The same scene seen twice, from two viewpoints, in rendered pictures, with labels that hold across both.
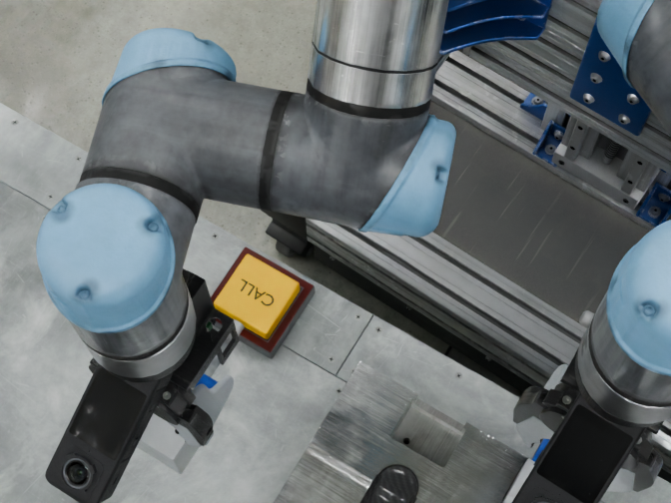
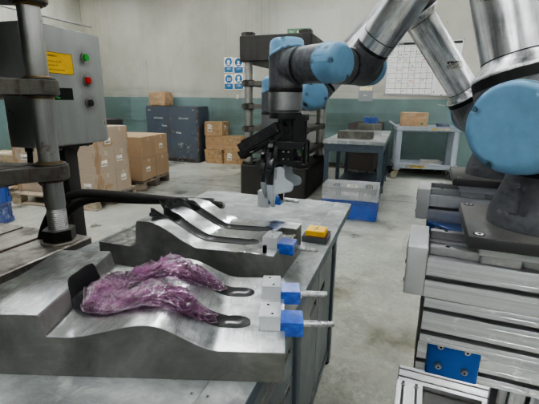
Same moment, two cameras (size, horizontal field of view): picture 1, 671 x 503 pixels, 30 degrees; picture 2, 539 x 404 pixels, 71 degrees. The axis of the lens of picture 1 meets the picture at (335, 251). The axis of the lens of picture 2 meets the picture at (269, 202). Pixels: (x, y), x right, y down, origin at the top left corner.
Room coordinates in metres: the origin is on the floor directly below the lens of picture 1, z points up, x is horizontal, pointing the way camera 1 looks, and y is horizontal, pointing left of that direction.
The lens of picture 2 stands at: (-0.02, -1.03, 1.23)
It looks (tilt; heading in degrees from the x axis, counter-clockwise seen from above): 15 degrees down; 77
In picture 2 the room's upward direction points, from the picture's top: 1 degrees clockwise
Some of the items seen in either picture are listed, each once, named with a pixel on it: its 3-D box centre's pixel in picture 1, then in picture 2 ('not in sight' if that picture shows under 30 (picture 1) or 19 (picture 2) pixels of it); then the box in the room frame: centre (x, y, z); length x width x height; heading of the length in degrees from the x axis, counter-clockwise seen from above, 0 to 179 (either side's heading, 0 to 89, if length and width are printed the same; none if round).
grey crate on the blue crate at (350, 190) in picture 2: not in sight; (350, 190); (1.82, 2.78, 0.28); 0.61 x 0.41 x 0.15; 148
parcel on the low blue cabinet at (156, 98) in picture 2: not in sight; (160, 98); (-0.33, 7.44, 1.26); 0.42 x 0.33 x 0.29; 148
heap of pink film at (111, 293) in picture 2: not in sight; (154, 283); (-0.08, -0.34, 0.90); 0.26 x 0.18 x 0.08; 165
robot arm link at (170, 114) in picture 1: (186, 132); not in sight; (0.36, 0.09, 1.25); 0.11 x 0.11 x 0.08; 77
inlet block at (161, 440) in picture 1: (196, 386); (279, 199); (0.28, 0.12, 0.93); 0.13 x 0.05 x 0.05; 148
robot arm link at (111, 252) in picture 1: (116, 268); (275, 95); (0.27, 0.13, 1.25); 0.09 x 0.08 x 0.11; 167
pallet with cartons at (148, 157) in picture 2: not in sight; (119, 159); (-0.90, 5.03, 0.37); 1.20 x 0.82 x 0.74; 156
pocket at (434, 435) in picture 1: (428, 434); (285, 237); (0.25, -0.08, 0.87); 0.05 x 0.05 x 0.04; 58
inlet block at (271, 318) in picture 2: not in sight; (297, 323); (0.16, -0.46, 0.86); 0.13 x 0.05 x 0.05; 165
